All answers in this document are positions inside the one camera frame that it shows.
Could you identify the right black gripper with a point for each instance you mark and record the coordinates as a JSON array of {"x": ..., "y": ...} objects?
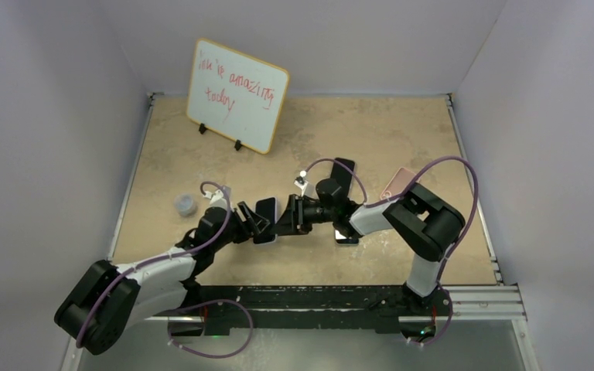
[{"x": 293, "y": 222}]

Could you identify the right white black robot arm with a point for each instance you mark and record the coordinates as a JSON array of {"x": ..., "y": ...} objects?
[{"x": 425, "y": 222}]

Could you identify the small clear plastic cup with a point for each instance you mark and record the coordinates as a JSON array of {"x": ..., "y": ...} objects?
[{"x": 185, "y": 204}]

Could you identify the black smartphone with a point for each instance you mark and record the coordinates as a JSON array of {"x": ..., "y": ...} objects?
[{"x": 343, "y": 240}]

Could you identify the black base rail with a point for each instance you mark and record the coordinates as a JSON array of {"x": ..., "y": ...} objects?
[{"x": 384, "y": 309}]

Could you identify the white whiteboard with yellow frame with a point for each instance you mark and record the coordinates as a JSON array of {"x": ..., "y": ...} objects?
[{"x": 235, "y": 95}]

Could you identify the pink phone case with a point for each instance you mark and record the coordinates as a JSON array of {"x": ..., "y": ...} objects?
[{"x": 398, "y": 182}]

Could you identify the black phone on table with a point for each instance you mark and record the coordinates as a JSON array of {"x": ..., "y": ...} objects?
[{"x": 342, "y": 176}]

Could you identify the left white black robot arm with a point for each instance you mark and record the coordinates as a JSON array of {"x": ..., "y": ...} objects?
[{"x": 110, "y": 298}]

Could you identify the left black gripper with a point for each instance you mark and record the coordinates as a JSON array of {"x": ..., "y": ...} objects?
[{"x": 246, "y": 229}]

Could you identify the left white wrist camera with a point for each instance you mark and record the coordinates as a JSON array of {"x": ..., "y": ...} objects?
[{"x": 219, "y": 198}]

